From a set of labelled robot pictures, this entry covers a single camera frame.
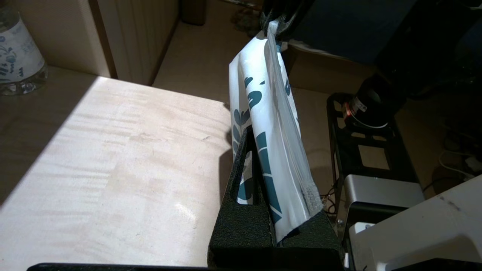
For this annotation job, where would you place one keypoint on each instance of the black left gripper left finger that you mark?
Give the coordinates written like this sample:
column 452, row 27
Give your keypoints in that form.
column 241, row 229

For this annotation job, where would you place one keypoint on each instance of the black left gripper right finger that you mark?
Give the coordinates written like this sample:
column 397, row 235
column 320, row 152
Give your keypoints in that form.
column 312, row 244

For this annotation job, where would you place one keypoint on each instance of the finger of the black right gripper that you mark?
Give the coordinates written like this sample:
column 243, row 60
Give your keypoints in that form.
column 288, row 19
column 265, row 15

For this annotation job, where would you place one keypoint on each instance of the white horse print zip bag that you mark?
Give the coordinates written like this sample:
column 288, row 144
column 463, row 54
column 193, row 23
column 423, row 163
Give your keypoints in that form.
column 273, row 135

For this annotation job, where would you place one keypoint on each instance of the silver grey box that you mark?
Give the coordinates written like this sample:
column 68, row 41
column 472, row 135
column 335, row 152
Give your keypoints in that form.
column 380, row 192

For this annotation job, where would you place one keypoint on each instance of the white robot body cover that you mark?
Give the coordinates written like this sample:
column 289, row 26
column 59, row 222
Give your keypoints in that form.
column 414, row 233

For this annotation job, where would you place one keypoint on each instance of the black cylinder red label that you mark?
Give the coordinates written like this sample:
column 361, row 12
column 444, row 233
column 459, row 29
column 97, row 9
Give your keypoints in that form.
column 371, row 105

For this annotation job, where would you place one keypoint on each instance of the beige wooden shelf table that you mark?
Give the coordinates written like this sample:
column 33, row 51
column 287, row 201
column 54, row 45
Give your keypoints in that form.
column 113, row 169

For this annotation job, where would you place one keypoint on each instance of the water bottle patterned label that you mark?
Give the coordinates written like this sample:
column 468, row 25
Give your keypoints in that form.
column 19, row 56

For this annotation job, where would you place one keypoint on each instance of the black metal rack frame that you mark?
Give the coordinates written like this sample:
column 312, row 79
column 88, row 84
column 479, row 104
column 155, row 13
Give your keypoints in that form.
column 339, row 150

